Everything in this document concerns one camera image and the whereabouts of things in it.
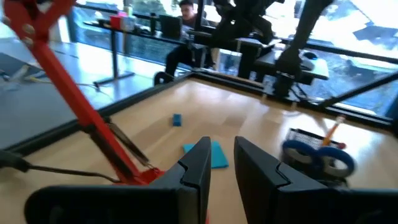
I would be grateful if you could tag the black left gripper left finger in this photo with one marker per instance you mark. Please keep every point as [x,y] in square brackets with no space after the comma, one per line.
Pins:
[124,205]

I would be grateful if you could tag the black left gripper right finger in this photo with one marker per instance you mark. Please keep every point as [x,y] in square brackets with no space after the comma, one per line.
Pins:
[295,202]

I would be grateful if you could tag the black mesh desk organizer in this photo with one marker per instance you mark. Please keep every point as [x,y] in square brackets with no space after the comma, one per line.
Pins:
[301,135]

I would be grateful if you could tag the orange pencil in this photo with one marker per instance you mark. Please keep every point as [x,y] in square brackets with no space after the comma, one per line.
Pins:
[332,132]

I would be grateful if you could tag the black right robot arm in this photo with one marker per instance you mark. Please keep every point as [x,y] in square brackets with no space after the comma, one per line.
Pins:
[292,59]

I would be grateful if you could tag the black side desk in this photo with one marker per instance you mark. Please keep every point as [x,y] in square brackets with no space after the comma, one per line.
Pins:
[270,63]

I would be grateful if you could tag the person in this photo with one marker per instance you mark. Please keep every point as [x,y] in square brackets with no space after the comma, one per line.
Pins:
[187,12]

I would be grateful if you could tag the blue sticky note pad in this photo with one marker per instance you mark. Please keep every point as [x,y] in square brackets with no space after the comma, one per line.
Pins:
[219,155]

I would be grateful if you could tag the blue eraser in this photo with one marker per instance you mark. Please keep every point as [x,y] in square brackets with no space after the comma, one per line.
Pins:
[177,120]

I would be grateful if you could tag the red desk lamp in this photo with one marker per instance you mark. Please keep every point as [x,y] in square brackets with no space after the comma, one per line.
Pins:
[63,84]

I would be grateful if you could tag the black aluminium table frame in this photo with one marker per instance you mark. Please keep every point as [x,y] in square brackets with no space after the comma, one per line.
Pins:
[236,84]

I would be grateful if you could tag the black pedestal table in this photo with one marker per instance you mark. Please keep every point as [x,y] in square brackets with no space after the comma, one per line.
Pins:
[114,53]

